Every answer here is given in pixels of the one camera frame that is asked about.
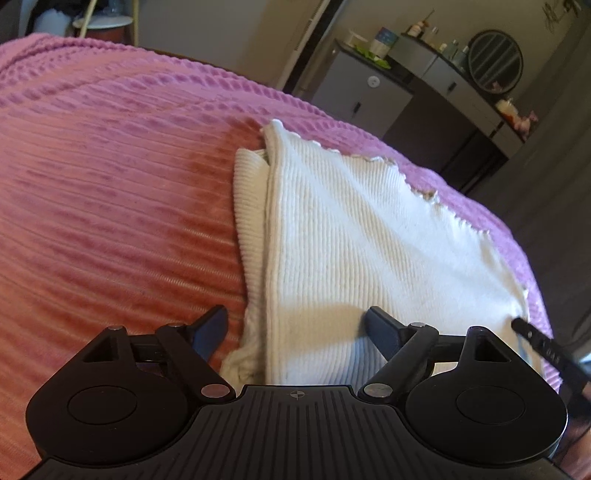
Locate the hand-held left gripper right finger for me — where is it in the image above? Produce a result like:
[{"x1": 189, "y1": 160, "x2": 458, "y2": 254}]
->
[{"x1": 358, "y1": 305, "x2": 523, "y2": 400}]

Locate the pink ribbed blanket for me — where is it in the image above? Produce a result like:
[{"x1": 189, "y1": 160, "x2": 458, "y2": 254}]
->
[{"x1": 0, "y1": 33, "x2": 562, "y2": 468}]

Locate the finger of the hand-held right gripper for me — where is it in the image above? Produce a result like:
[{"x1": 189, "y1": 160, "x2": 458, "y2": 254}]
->
[{"x1": 511, "y1": 316, "x2": 591, "y2": 394}]

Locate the grey mini fridge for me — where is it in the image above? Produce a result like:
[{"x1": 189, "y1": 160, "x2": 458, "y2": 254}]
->
[{"x1": 311, "y1": 39, "x2": 414, "y2": 138}]

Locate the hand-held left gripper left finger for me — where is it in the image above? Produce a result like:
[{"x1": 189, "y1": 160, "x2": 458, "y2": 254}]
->
[{"x1": 75, "y1": 305, "x2": 236, "y2": 401}]

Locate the grey dressing desk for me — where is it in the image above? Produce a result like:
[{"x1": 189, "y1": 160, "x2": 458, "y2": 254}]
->
[{"x1": 384, "y1": 33, "x2": 526, "y2": 195}]

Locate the blue and white box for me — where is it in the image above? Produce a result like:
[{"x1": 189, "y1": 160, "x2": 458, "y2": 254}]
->
[{"x1": 368, "y1": 27, "x2": 399, "y2": 59}]

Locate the green tray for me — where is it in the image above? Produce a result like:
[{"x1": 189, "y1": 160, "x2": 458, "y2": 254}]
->
[{"x1": 345, "y1": 41, "x2": 389, "y2": 66}]

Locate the round wooden side table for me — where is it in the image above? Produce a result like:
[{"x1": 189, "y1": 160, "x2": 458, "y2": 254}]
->
[{"x1": 72, "y1": 0, "x2": 139, "y2": 44}]

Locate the white ribbed knit sweater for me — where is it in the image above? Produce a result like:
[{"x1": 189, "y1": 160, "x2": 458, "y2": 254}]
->
[{"x1": 220, "y1": 119, "x2": 544, "y2": 387}]

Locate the round black-framed mirror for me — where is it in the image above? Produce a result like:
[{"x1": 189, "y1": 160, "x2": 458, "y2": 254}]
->
[{"x1": 468, "y1": 30, "x2": 525, "y2": 94}]

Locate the pink plush toy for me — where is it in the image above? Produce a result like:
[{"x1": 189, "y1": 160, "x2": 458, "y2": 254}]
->
[{"x1": 512, "y1": 110, "x2": 539, "y2": 136}]

